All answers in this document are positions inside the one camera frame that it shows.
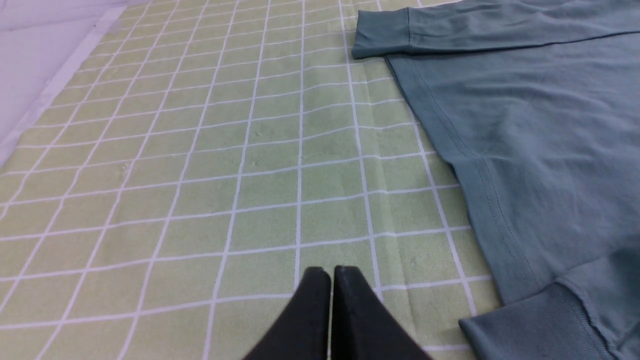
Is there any green long-sleeve top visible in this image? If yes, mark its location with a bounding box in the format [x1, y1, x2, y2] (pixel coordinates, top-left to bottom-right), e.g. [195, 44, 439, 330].
[352, 0, 640, 360]

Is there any green checkered tablecloth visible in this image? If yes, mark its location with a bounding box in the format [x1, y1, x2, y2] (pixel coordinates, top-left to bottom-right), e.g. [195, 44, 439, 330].
[0, 0, 499, 360]

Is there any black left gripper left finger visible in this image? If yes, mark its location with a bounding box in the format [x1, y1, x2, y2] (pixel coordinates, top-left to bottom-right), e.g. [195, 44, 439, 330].
[244, 266, 332, 360]

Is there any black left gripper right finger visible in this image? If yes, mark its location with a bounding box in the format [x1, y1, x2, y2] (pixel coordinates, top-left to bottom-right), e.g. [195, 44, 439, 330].
[331, 266, 431, 360]

